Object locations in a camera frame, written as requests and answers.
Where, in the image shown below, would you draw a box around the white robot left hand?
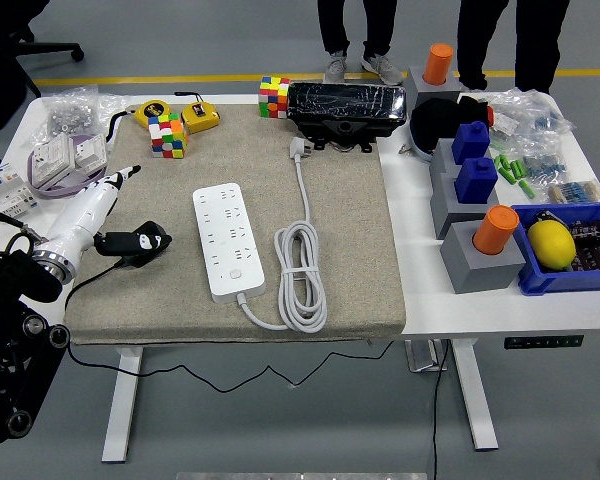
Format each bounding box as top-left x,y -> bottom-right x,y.
43,165 -> 174,267

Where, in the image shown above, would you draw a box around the black plug cord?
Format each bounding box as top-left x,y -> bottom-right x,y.
63,262 -> 396,394

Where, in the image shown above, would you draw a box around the white power strip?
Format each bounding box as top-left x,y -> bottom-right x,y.
192,182 -> 267,303

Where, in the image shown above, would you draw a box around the scrambled colourful puzzle cube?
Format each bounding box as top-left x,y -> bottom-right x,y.
258,75 -> 292,120

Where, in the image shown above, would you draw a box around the purple band tray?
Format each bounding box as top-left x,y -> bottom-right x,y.
27,133 -> 109,201

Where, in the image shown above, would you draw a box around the white socket panel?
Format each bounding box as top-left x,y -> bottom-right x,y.
72,133 -> 109,171
32,132 -> 76,189

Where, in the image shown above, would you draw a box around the white circuit breaker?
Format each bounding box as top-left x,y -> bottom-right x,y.
0,162 -> 40,219

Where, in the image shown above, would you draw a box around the clear bag metal screws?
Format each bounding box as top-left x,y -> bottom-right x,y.
27,84 -> 131,151

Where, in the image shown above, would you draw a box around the puzzle cube with white face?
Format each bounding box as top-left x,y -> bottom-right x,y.
147,112 -> 189,160

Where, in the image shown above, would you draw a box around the round yellow tape measure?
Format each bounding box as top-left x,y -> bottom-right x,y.
103,98 -> 175,146

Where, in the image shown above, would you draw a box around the yellow tape measure black label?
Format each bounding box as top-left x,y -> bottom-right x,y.
173,90 -> 221,135

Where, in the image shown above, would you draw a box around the black office chair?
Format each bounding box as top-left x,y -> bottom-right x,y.
0,0 -> 86,99

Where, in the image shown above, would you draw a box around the grey-brown mat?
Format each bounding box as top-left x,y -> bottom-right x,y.
63,102 -> 407,346

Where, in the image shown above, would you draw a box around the black film-wrapped device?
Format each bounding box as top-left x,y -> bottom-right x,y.
285,81 -> 409,154

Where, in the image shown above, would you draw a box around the person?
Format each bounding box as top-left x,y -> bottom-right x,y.
455,0 -> 571,95
317,0 -> 406,86

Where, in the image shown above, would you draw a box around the grey square holder block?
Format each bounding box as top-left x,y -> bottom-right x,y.
429,172 -> 501,240
428,138 -> 462,189
405,65 -> 462,109
439,219 -> 527,295

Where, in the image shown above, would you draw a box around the black cloth cap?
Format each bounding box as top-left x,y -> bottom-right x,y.
409,93 -> 496,164

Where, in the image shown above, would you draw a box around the metal box under table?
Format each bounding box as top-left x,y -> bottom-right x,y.
404,339 -> 449,374

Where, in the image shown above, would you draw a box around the orange cylinder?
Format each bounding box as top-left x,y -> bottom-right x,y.
423,43 -> 455,86
472,204 -> 520,256

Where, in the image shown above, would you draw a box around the blue block peg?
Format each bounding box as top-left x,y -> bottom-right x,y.
451,120 -> 491,165
453,156 -> 499,204

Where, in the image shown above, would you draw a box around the clear bag blue components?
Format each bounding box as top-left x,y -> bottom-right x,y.
509,137 -> 569,182
485,88 -> 577,147

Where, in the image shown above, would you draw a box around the black clip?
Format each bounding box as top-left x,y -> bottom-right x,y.
533,209 -> 564,230

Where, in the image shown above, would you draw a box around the yellow lemon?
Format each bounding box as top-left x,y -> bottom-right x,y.
526,219 -> 577,272

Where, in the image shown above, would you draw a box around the blue plastic bin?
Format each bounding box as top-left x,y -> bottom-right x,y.
510,201 -> 600,297

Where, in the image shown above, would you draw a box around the black table control panel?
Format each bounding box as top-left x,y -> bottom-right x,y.
503,334 -> 585,350

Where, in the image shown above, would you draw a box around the clear bag beige resistors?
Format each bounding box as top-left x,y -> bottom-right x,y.
547,178 -> 600,204

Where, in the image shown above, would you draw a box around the dark brown component packs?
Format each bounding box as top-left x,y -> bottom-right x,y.
567,218 -> 600,272

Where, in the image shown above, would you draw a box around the white power strip cord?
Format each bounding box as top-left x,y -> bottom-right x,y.
235,137 -> 329,334

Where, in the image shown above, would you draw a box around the black floor cable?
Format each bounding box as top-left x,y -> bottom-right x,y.
431,339 -> 451,480

